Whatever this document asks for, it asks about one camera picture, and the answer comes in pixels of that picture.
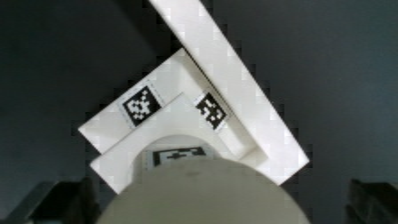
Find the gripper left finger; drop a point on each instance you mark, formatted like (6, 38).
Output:
(57, 204)

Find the white lamp bulb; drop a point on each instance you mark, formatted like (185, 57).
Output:
(182, 187)

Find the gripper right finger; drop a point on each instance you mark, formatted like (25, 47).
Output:
(372, 207)

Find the white U-shaped fence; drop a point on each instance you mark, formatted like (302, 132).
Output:
(203, 40)

